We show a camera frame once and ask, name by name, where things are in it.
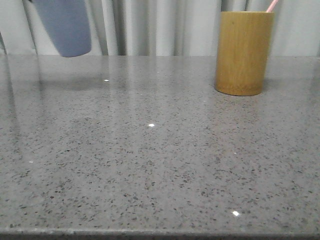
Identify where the bamboo wooden holder cup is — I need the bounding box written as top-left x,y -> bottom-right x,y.
214,11 -> 274,96

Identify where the blue plastic cup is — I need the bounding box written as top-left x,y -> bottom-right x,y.
31,0 -> 92,58

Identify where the grey curtain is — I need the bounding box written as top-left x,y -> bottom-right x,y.
0,0 -> 320,57

